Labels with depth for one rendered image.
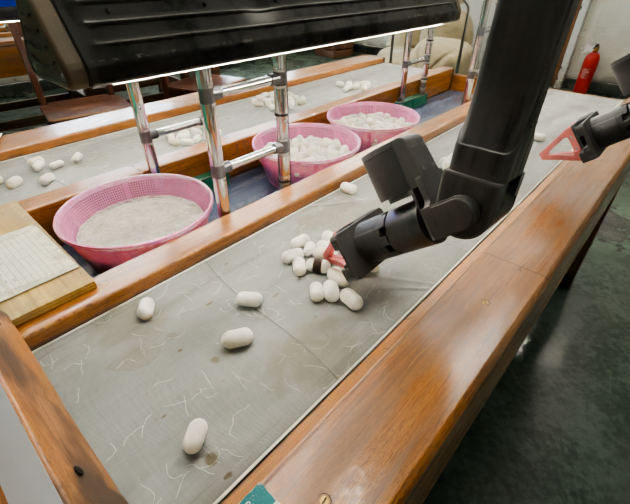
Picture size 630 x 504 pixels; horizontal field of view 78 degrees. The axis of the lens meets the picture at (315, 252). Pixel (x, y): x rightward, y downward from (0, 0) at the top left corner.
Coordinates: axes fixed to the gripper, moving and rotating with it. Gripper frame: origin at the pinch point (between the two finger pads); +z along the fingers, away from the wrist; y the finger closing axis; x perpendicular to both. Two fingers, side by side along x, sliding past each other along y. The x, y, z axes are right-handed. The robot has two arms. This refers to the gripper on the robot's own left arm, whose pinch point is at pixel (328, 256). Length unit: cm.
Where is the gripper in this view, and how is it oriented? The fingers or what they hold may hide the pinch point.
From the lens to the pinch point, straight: 59.5
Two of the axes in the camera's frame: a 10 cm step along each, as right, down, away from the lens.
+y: -6.6, 4.4, -6.1
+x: 4.8, 8.7, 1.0
